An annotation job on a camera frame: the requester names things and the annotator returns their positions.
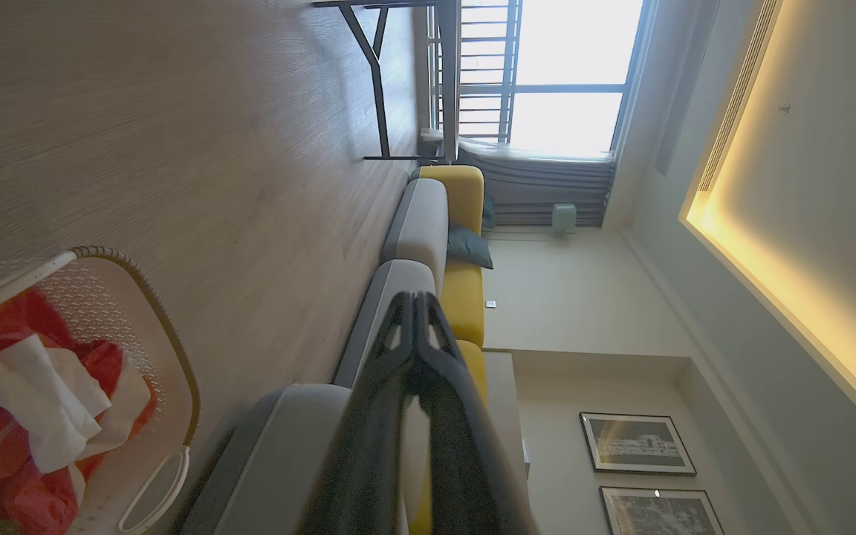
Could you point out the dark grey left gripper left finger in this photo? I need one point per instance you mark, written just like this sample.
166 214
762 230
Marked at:
368 446

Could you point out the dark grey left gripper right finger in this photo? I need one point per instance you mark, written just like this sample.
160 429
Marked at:
465 461

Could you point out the grey and yellow sofa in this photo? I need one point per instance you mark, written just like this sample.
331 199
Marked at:
420 230

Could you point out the black framed picture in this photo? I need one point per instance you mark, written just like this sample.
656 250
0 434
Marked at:
637 443
658 514

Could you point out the dark teal pillow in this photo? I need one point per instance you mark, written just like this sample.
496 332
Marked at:
470 247
487 213

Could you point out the white perforated laundry basket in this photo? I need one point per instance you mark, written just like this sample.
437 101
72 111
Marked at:
138 312

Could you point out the grey curtain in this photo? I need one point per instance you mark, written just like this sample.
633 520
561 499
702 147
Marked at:
539 186

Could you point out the dark window railing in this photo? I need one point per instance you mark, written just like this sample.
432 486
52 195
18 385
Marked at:
506 67

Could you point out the bright window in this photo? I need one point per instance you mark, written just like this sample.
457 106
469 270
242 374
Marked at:
569 74

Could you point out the long ceiling air vent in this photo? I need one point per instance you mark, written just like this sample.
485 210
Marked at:
736 96

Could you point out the small white wall device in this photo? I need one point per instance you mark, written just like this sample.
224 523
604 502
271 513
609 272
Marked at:
565 218

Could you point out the black frame table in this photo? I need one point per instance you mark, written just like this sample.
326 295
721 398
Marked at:
378 82

